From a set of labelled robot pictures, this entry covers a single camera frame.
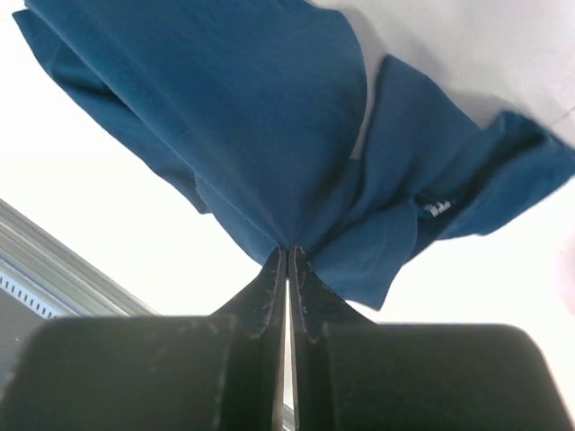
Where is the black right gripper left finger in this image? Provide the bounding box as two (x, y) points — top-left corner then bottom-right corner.
(1, 249), (287, 430)

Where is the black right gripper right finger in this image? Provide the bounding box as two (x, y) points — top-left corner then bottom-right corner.
(288, 247), (573, 430)

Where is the blue t shirt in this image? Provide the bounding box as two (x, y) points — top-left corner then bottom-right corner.
(13, 1), (574, 309)

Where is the white slotted cable duct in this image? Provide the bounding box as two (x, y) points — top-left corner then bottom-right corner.
(1, 260), (67, 319)

